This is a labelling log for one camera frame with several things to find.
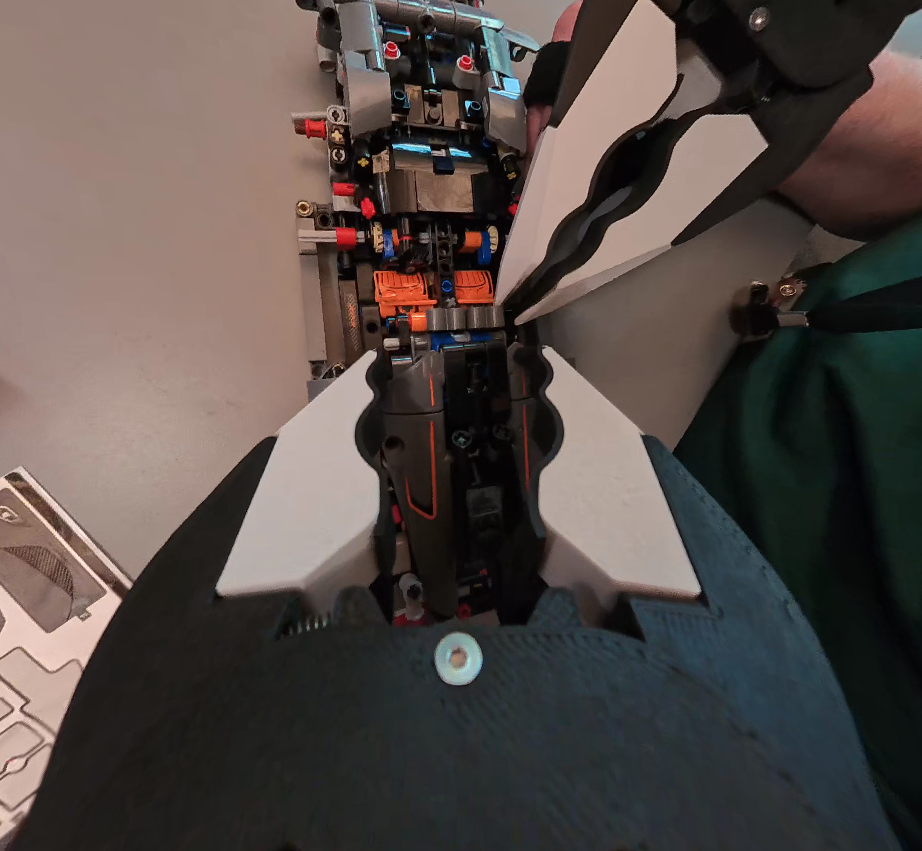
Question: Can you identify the person's green garment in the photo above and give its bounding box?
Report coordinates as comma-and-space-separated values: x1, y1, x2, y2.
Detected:
673, 217, 922, 851

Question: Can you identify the black lanyard with metal clip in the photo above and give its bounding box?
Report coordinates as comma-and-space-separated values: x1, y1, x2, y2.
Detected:
729, 278, 922, 342

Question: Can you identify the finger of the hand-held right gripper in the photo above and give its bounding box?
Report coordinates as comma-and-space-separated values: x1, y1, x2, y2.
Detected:
513, 45, 769, 326
494, 0, 685, 311

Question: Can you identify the grey and orange lego car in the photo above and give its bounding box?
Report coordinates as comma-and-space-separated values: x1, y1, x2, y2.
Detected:
274, 0, 557, 627

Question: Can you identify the lego sticker sheet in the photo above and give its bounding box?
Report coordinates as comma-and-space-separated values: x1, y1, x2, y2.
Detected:
0, 466, 135, 817

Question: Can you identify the person's right forearm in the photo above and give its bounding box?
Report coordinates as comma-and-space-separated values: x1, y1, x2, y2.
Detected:
778, 48, 922, 241

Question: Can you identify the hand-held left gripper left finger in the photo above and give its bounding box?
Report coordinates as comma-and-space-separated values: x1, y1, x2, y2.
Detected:
215, 348, 396, 611

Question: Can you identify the person's right hand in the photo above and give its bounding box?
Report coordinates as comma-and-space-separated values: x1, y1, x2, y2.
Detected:
523, 0, 588, 154

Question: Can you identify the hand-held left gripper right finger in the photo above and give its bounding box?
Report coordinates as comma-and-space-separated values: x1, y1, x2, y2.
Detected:
515, 346, 704, 600

